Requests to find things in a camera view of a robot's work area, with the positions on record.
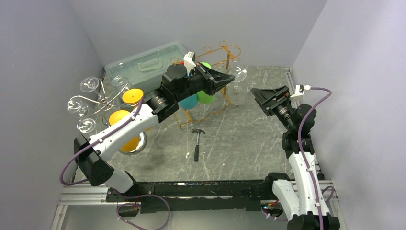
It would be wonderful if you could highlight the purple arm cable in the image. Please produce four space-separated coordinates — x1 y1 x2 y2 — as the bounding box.
59 96 145 187
297 87 333 230

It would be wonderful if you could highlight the chrome tree glass rack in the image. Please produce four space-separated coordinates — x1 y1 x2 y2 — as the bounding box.
70 77 131 136

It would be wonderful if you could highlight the gold wire glass rack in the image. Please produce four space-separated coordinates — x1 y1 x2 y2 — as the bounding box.
173 40 241 129

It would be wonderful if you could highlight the blue wine glass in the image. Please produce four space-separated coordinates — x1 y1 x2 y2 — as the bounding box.
179 94 199 110

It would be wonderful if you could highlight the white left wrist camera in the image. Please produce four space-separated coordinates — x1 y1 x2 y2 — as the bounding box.
183 51 196 76

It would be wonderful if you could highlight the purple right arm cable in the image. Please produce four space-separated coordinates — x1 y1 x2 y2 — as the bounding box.
297 87 333 230

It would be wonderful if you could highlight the clear glass on chrome rack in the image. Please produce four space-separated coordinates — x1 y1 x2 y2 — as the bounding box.
79 76 100 93

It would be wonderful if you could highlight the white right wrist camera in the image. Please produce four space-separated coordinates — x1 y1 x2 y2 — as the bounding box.
290 85 311 102

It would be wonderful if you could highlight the clear glass chrome rack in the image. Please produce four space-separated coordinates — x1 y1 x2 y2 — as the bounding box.
77 118 96 134
66 98 89 119

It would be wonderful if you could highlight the orange wine glass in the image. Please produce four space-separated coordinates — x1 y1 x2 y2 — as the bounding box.
122 88 144 104
108 110 147 155

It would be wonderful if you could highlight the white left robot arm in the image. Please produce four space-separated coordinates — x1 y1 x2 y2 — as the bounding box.
72 63 235 201

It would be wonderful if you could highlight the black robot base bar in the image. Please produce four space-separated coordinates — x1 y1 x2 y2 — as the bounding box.
106 179 277 214

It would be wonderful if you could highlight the clear plastic storage box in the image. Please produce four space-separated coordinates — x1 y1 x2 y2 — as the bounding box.
105 41 187 95

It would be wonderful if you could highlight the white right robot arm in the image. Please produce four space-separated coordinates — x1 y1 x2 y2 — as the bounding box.
250 85 340 230

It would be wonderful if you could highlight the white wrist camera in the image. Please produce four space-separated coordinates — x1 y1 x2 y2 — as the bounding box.
183 51 196 76
290 85 311 102

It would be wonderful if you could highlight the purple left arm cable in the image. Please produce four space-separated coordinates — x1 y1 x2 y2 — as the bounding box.
59 96 145 187

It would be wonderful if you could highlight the clear wine glass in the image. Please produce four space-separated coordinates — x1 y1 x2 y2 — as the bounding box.
227 65 248 105

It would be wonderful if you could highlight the black handled hammer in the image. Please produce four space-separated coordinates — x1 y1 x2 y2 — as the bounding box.
192 128 205 162

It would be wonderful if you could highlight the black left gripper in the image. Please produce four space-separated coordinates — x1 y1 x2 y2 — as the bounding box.
175 62 235 103

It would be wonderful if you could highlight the green wine glass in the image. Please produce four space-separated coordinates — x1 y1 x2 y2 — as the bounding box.
196 62 217 104

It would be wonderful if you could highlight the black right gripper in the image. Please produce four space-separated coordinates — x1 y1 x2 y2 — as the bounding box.
251 85 295 132

